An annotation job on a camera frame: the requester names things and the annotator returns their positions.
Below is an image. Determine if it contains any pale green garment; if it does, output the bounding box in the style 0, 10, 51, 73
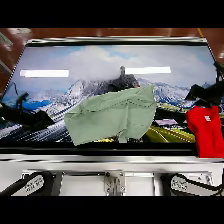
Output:
64, 83, 158, 147

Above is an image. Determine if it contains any red T-shirt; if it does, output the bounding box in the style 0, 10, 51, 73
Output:
185, 105, 224, 159

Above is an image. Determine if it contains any silver frame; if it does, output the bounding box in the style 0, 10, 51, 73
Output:
0, 152, 224, 197

